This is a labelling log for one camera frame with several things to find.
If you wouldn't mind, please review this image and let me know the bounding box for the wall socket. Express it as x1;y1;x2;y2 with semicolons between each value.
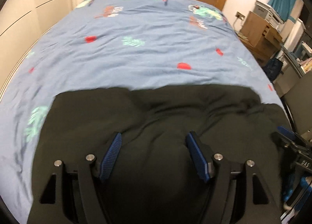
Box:
235;11;245;21

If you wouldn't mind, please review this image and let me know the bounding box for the blue patterned bed duvet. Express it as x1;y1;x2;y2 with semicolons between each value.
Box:
1;0;281;223

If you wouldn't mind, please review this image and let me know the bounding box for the white printer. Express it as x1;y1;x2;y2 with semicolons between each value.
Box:
253;0;284;29

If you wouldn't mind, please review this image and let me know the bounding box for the black puffer jacket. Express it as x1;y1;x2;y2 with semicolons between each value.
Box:
32;85;287;223

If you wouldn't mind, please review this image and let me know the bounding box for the white wardrobe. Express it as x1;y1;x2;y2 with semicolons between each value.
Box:
1;0;73;85

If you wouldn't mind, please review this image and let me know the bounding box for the wooden drawer cabinet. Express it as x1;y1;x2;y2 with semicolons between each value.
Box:
238;11;282;66

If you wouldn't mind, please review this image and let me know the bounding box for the grey chair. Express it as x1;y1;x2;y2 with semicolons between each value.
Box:
284;71;312;141

